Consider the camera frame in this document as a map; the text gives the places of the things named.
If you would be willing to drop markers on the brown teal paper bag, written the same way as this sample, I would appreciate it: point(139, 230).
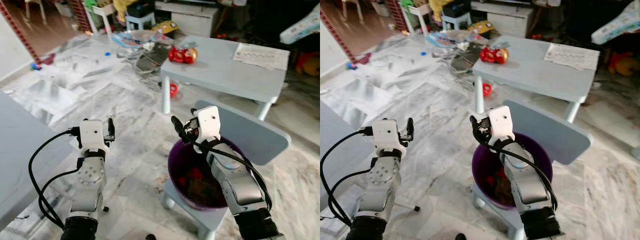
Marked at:
point(504, 191)
point(201, 191)

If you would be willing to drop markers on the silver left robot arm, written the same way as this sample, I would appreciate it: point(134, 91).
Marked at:
point(382, 185)
point(90, 185)

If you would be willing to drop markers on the purple plastic rubbish bin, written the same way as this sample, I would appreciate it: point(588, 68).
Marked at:
point(179, 160)
point(482, 160)

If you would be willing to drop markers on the red crumpled trash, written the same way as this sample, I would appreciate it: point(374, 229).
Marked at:
point(492, 180)
point(195, 175)

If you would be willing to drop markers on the small red round toy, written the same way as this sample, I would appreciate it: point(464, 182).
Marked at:
point(174, 90)
point(487, 90)

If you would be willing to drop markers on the light grey small table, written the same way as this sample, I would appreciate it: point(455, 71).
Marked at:
point(535, 75)
point(225, 72)

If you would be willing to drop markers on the red gold toy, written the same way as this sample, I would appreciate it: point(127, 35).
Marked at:
point(182, 55)
point(494, 55)

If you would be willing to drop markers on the light grey large table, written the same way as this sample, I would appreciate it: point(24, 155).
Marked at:
point(25, 150)
point(335, 150)

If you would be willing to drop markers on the colourful children's book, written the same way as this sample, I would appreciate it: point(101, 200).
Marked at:
point(442, 40)
point(127, 40)

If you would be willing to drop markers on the white plastic stool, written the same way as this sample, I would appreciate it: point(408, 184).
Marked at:
point(456, 21)
point(140, 21)

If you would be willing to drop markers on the white printed newspaper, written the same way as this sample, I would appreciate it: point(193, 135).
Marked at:
point(262, 56)
point(572, 56)

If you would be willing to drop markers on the white drawer cabinet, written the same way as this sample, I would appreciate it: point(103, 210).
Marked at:
point(505, 20)
point(192, 20)

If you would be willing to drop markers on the black robot foot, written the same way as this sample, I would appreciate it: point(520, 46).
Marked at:
point(461, 237)
point(150, 237)

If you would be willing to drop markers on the yellow plush toy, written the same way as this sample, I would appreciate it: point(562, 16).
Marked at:
point(625, 64)
point(309, 64)

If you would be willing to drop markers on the wooden chair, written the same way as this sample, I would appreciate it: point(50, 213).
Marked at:
point(36, 9)
point(353, 7)

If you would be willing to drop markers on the patterned white folded mattress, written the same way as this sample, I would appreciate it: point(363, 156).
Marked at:
point(617, 27)
point(302, 27)

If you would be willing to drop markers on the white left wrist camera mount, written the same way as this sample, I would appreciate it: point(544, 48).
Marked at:
point(91, 134)
point(385, 133)

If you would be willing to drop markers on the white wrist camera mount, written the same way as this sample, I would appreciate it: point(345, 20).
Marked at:
point(207, 122)
point(501, 122)
point(385, 133)
point(91, 134)

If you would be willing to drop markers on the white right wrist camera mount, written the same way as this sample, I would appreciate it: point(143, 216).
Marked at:
point(501, 122)
point(207, 122)

